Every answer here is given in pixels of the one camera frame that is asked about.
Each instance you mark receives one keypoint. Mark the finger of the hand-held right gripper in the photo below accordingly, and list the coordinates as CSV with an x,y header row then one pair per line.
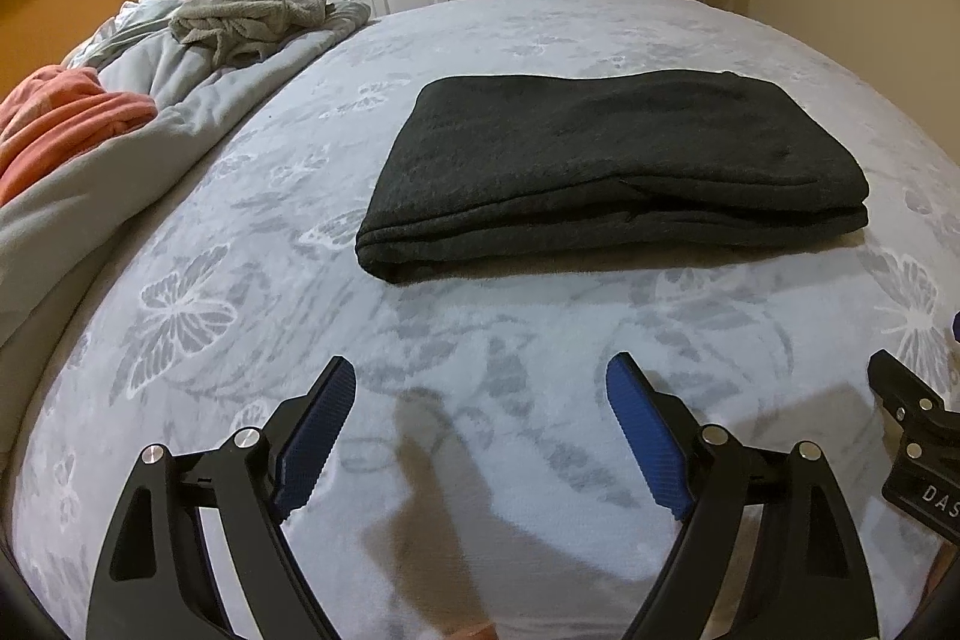
x,y
904,381

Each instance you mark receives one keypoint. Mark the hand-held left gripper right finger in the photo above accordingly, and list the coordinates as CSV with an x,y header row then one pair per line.
x,y
645,437

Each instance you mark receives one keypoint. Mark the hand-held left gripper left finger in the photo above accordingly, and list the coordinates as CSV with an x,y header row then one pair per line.
x,y
315,445

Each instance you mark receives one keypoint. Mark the dark grey towel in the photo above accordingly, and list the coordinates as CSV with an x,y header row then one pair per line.
x,y
600,160

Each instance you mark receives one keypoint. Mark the grey comforter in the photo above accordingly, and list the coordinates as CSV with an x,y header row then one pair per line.
x,y
150,108

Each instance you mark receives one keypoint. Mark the pink blanket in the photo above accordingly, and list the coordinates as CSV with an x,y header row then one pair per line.
x,y
60,115

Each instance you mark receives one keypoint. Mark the crumpled grey garment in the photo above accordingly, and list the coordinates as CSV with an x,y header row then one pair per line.
x,y
240,14

